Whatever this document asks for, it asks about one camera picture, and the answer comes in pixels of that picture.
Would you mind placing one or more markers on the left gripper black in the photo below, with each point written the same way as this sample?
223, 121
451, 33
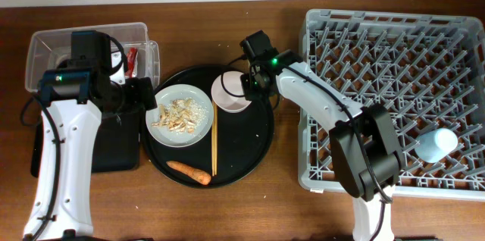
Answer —
142, 98

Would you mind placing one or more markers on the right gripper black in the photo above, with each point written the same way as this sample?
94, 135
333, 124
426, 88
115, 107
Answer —
248, 90

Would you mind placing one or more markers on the red snack wrapper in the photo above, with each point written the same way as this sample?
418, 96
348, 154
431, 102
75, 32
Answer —
132, 63

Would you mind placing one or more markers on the white pink bowl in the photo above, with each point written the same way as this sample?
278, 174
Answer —
227, 92

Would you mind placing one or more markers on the wooden chopstick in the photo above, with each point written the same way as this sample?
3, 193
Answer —
213, 143
216, 146

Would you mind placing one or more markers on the food scraps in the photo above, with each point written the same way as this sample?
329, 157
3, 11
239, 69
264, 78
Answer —
180, 116

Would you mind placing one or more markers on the grey plate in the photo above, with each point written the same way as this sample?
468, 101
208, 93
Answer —
179, 140

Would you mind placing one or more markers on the orange carrot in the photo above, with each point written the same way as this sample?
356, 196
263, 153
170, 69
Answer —
198, 175

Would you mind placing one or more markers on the light blue cup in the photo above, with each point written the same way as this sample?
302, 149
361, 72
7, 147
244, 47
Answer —
436, 144

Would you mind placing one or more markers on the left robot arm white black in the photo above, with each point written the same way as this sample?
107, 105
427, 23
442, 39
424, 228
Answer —
72, 103

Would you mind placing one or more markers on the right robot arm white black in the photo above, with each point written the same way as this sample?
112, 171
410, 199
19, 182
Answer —
365, 152

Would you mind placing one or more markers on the clear plastic waste bin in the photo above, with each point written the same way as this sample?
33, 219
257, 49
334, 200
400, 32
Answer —
48, 48

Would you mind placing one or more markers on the grey dishwasher rack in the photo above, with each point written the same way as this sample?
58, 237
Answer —
427, 70

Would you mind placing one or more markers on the black rectangular tray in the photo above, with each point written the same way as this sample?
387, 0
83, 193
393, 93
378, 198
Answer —
117, 144

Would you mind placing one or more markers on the round black serving tray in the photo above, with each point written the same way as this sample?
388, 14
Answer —
243, 138

